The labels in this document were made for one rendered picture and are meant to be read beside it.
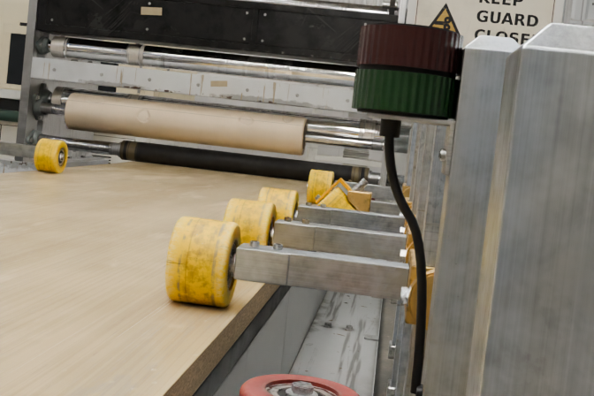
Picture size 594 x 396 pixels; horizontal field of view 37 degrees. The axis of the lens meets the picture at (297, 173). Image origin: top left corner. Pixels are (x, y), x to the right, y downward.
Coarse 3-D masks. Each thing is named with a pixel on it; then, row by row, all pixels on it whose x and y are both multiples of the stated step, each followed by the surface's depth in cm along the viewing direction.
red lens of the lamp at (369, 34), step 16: (368, 32) 50; (384, 32) 49; (400, 32) 48; (416, 32) 48; (432, 32) 48; (448, 32) 49; (368, 48) 50; (384, 48) 49; (400, 48) 48; (416, 48) 48; (432, 48) 48; (448, 48) 49; (368, 64) 50; (384, 64) 49; (400, 64) 48; (416, 64) 48; (432, 64) 48; (448, 64) 49
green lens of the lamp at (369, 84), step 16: (368, 80) 49; (384, 80) 49; (400, 80) 48; (416, 80) 48; (432, 80) 49; (448, 80) 49; (368, 96) 49; (384, 96) 49; (400, 96) 48; (416, 96) 48; (432, 96) 49; (448, 96) 49; (416, 112) 48; (432, 112) 49; (448, 112) 50
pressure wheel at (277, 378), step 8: (264, 376) 59; (272, 376) 59; (280, 376) 60; (288, 376) 60; (296, 376) 60; (304, 376) 60; (248, 384) 57; (256, 384) 57; (264, 384) 57; (272, 384) 58; (280, 384) 59; (288, 384) 59; (296, 384) 57; (304, 384) 57; (312, 384) 59; (320, 384) 59; (328, 384) 59; (336, 384) 59; (240, 392) 56; (248, 392) 55; (256, 392) 55; (264, 392) 56; (272, 392) 57; (280, 392) 57; (288, 392) 56; (296, 392) 56; (304, 392) 56; (312, 392) 57; (320, 392) 58; (328, 392) 58; (336, 392) 58; (344, 392) 57; (352, 392) 58
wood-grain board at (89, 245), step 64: (0, 192) 159; (64, 192) 171; (128, 192) 185; (192, 192) 202; (256, 192) 223; (0, 256) 96; (64, 256) 100; (128, 256) 105; (0, 320) 69; (64, 320) 71; (128, 320) 73; (192, 320) 76; (0, 384) 54; (64, 384) 55; (128, 384) 56; (192, 384) 64
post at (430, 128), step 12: (432, 132) 99; (432, 144) 99; (420, 180) 101; (420, 192) 99; (420, 204) 99; (420, 216) 99; (420, 228) 100; (408, 324) 100; (408, 336) 100; (396, 384) 103
